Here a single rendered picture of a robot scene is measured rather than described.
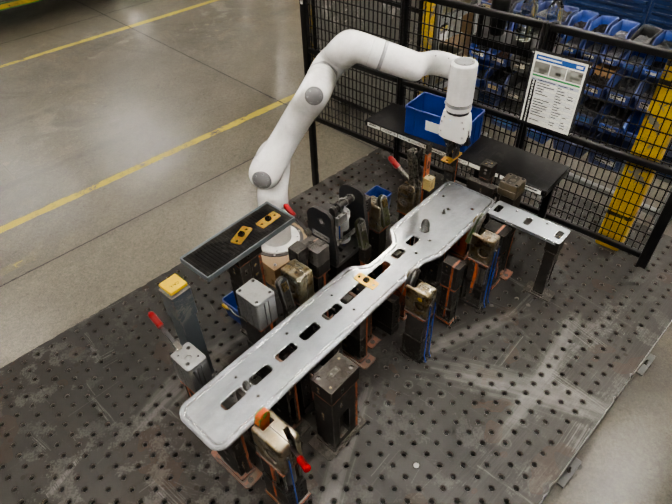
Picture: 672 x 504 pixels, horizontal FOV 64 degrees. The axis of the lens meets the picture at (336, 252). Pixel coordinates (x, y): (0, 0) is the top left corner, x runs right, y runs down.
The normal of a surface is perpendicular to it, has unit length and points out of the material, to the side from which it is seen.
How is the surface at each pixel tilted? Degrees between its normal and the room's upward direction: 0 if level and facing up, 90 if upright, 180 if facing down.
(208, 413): 0
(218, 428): 0
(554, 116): 90
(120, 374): 0
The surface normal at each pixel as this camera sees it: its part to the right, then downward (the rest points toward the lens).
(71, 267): -0.03, -0.73
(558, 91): -0.66, 0.52
